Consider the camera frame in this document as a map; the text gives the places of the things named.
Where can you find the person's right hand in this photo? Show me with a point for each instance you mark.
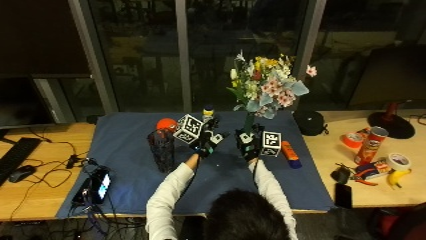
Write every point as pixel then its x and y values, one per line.
pixel 249 145

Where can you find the mixed flower bouquet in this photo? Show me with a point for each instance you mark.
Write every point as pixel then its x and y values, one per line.
pixel 266 87

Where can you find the yellow banana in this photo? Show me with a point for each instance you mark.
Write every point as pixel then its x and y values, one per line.
pixel 396 177

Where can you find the white marker cube glove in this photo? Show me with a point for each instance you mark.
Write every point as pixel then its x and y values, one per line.
pixel 270 143
pixel 189 128

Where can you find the black pouch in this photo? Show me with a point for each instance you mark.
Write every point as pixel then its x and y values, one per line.
pixel 310 122

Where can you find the orange tape roll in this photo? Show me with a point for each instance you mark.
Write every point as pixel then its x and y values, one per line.
pixel 353 140

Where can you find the orange and blue tube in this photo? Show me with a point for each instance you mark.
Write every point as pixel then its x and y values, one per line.
pixel 290 154

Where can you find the white marker cube left glove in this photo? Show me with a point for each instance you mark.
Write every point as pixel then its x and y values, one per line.
pixel 189 128

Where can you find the blue table cloth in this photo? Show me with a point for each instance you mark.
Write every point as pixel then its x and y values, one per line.
pixel 133 160

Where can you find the white marker cube right glove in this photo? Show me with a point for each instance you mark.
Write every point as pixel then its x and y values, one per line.
pixel 270 143

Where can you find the black keyboard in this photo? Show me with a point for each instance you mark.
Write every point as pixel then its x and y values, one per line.
pixel 16 157

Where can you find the black monitor with red stand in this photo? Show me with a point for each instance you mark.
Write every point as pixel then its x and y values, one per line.
pixel 390 86

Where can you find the black computer mouse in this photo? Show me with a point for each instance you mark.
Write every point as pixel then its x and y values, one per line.
pixel 22 173

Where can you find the dark glass vase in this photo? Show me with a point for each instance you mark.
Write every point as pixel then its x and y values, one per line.
pixel 163 151

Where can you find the blue snack packet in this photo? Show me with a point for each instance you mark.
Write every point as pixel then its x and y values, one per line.
pixel 372 170

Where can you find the red chips can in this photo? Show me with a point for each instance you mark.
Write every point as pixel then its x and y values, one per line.
pixel 370 145

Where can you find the orange ball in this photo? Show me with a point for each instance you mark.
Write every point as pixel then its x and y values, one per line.
pixel 167 123

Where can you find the red chair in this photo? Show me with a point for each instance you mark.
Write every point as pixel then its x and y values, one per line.
pixel 400 223

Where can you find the white tape roll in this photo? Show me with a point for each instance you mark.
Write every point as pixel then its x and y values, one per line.
pixel 398 161

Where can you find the dark monitor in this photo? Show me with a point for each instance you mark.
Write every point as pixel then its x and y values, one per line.
pixel 22 101

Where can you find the black smartphone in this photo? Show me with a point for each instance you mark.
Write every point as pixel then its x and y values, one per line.
pixel 342 195

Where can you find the black device with lit screen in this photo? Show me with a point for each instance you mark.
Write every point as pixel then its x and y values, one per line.
pixel 100 186

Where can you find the person's left hand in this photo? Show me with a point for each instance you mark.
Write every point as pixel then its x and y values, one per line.
pixel 208 141

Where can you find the small black fob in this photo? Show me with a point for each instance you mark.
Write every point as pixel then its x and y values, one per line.
pixel 341 174

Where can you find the small bottle with blue cap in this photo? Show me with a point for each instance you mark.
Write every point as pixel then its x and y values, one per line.
pixel 208 113

